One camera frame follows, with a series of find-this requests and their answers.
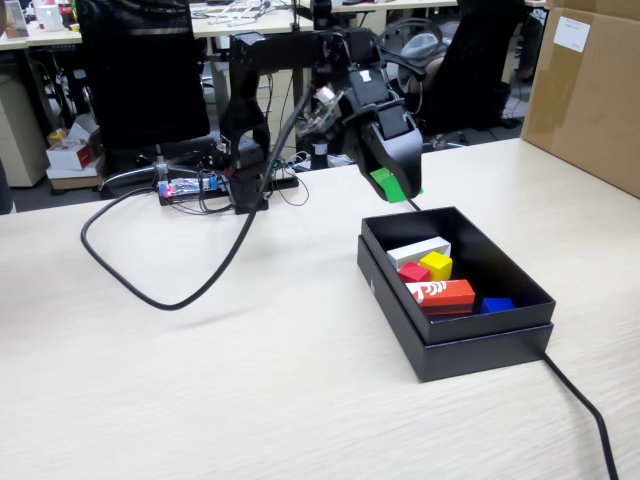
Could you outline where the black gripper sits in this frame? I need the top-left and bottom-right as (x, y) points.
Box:
(341, 67), (426, 202)

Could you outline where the green wooden cube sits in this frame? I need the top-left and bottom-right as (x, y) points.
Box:
(369, 167), (405, 204)

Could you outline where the red wooden cube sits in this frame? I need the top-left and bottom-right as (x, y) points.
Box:
(398, 261), (431, 284)

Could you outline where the yellow wooden cube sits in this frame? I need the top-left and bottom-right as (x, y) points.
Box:
(418, 251), (454, 282)

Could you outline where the white small box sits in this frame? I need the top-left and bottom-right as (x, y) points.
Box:
(386, 236), (453, 271)

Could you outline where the black cardboard box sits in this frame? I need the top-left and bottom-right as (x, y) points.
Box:
(360, 205), (558, 346)

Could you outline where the large brown cardboard box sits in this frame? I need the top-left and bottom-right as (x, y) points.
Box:
(519, 0), (640, 196)

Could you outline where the white box pink label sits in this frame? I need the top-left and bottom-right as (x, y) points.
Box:
(35, 3), (62, 31)

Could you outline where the small board green LED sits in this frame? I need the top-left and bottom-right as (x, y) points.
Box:
(267, 154), (311, 181)

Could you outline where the grey cloth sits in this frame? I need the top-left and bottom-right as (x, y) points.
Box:
(399, 32), (451, 94)

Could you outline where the black chrome office chair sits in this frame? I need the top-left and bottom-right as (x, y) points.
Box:
(374, 0), (531, 151)

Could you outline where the black articulated stand pole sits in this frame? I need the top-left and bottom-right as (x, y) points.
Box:
(309, 0), (346, 169)

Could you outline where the orange matchbox white print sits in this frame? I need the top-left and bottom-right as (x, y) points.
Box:
(403, 278), (476, 316)

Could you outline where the blue wooden cube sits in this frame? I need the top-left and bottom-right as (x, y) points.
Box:
(480, 297), (516, 315)

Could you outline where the white laptop stand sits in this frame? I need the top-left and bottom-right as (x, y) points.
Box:
(194, 0), (274, 27)

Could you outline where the controller board red LED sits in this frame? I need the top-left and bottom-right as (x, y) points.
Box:
(157, 175), (220, 200)

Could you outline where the white shipping label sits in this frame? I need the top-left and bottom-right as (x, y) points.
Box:
(555, 15), (592, 54)

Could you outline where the black mesh office chair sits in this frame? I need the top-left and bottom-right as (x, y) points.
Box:
(73, 0), (214, 194)

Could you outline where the open white carton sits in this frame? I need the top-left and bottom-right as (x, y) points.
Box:
(64, 113), (101, 146)

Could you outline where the white red carton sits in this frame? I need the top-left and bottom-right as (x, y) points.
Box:
(45, 139), (104, 172)

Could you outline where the beige background desk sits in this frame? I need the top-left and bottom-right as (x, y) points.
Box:
(0, 9), (301, 51)

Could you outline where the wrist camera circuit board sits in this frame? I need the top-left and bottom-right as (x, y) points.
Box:
(298, 85), (341, 136)

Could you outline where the black servo wire bundle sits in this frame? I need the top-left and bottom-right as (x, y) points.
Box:
(374, 19), (446, 84)

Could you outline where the thick black table cable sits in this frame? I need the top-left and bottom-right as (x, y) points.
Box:
(405, 197), (621, 480)

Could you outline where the photo frame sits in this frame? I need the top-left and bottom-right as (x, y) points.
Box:
(0, 0), (30, 40)

